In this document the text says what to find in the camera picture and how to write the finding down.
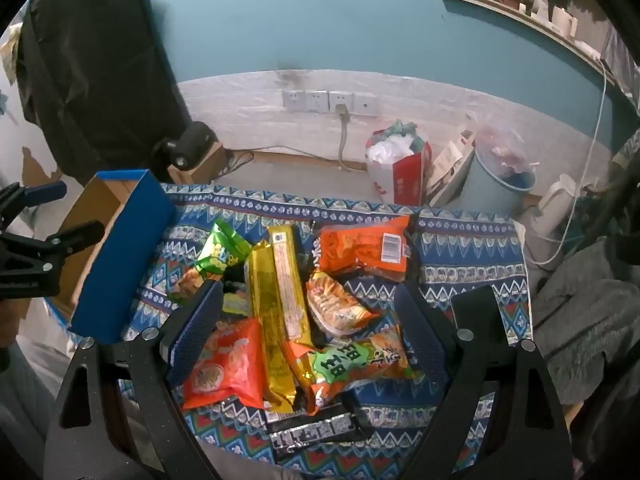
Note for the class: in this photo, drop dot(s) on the white cup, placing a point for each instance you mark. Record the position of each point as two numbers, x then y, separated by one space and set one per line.
562 22
535 2

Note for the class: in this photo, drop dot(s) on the blue panel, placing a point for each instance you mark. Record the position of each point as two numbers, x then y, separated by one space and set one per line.
125 260

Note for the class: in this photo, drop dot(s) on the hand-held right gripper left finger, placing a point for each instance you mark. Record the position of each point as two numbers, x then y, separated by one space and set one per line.
197 330

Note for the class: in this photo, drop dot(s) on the white wall socket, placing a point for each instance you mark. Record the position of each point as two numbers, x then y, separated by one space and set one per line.
340 102
316 101
293 100
365 103

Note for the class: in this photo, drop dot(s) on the blue trash bin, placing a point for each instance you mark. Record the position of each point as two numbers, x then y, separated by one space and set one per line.
490 185

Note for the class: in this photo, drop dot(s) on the wall shelf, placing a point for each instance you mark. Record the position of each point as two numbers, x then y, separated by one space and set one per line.
525 17

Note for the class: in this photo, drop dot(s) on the small orange snack packet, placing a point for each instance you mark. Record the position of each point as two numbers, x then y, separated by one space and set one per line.
335 305

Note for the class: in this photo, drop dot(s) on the long gold snack packet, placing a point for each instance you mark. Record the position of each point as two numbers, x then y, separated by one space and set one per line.
267 320
290 285

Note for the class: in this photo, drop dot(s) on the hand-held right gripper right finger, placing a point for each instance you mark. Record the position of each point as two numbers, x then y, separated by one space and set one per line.
420 345

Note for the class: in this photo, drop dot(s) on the black cloth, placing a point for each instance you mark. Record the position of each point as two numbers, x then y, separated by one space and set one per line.
90 60

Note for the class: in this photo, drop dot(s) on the white electric kettle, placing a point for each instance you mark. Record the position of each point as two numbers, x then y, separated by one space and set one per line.
552 205

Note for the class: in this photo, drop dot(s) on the large orange snack packet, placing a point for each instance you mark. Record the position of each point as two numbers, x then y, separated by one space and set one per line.
360 250

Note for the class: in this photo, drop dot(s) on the small brown cardboard box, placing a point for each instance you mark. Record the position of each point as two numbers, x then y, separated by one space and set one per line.
210 162

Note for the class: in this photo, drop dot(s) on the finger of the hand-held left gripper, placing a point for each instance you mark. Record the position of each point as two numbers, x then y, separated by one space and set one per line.
60 245
35 194

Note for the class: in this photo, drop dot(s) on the red orange snack packet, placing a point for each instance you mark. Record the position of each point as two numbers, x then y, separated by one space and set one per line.
225 365

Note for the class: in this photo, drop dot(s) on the red and white bag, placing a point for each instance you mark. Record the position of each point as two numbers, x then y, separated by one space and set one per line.
400 170

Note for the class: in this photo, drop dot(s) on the white paper bag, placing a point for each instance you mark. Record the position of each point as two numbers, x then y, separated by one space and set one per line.
450 165

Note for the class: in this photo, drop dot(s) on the grey cloth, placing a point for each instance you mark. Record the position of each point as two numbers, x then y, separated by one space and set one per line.
590 320

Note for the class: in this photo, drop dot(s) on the orange snack packet green label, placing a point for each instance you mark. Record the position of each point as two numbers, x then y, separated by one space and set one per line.
350 362

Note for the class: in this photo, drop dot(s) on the blue patterned blanket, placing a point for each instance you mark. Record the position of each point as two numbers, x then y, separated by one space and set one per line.
450 250

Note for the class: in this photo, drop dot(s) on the round black device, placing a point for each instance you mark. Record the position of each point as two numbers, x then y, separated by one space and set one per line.
187 142

